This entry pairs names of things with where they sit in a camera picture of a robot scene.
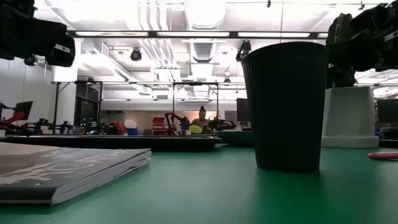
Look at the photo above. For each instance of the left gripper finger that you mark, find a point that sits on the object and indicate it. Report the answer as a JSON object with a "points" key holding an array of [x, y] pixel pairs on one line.
{"points": [[62, 57]]}

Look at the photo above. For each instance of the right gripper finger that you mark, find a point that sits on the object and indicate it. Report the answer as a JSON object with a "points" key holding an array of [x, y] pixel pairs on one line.
{"points": [[342, 56]]}

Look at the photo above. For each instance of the black ribbed cup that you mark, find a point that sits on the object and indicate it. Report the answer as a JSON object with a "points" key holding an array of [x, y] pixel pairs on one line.
{"points": [[286, 109]]}

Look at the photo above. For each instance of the red plastic utensil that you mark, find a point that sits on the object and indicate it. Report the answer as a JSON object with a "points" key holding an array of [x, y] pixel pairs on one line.
{"points": [[384, 155]]}

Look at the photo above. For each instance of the red background robot arm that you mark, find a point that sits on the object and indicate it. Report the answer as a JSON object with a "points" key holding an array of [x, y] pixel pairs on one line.
{"points": [[14, 118]]}

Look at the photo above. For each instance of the black background robot arm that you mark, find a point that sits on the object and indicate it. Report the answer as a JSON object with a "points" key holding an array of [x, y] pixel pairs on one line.
{"points": [[174, 119], [222, 124]]}

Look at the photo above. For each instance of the black monitor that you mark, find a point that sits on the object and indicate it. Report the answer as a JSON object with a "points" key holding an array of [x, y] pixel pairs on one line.
{"points": [[243, 110], [23, 109], [388, 110]]}

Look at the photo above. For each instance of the white plastic container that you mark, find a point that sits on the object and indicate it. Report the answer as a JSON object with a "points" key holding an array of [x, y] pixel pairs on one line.
{"points": [[349, 118]]}

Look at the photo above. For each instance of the black ceiling spotlight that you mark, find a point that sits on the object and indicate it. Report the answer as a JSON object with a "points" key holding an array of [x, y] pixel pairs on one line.
{"points": [[136, 55]]}

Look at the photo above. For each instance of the white round lamp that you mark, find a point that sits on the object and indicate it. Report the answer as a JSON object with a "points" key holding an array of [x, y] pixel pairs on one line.
{"points": [[130, 124]]}

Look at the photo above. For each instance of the blue box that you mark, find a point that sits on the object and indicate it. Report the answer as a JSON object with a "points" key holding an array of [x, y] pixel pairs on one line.
{"points": [[132, 131]]}

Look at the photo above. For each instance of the Acadia picture book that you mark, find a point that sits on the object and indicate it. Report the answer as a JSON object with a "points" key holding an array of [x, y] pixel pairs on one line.
{"points": [[62, 174]]}

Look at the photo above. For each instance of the red storage bins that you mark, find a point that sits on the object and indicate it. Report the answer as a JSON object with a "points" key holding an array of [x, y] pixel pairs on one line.
{"points": [[159, 124]]}

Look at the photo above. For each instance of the black overhead light bar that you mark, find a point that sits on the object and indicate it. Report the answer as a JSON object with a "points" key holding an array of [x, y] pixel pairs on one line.
{"points": [[192, 34]]}

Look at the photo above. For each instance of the yellow-green round disc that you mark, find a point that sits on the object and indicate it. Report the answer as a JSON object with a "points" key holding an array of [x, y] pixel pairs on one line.
{"points": [[195, 129]]}

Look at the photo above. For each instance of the person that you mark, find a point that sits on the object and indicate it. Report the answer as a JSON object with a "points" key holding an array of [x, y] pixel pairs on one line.
{"points": [[202, 119]]}

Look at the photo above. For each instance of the black background station frame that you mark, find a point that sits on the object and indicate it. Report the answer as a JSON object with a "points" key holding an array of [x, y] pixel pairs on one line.
{"points": [[77, 82], [195, 83]]}

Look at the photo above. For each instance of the black hanging camera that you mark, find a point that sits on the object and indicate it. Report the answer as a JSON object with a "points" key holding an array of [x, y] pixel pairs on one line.
{"points": [[243, 49]]}

